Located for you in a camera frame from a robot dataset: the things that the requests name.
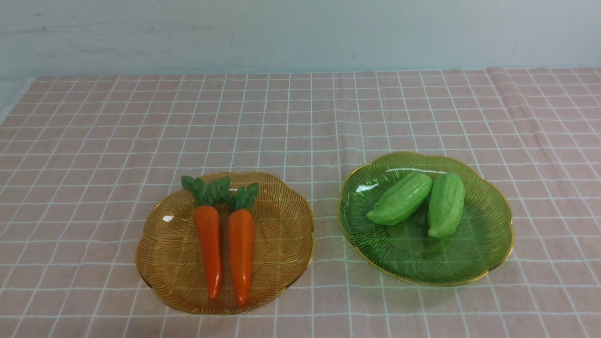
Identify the orange toy carrot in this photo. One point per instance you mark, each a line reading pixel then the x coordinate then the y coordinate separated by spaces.
pixel 208 223
pixel 240 230

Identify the green toy gourd bottom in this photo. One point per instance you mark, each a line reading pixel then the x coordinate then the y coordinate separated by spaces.
pixel 401 200

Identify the green toy gourd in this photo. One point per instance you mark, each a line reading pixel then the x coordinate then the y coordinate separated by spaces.
pixel 445 206
pixel 401 200

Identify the amber glass plate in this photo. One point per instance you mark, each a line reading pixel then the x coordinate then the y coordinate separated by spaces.
pixel 169 258

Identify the green glass plate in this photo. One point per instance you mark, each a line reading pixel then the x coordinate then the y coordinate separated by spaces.
pixel 483 239

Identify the pink checkered tablecloth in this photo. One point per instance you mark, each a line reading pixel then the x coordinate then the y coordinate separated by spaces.
pixel 85 159

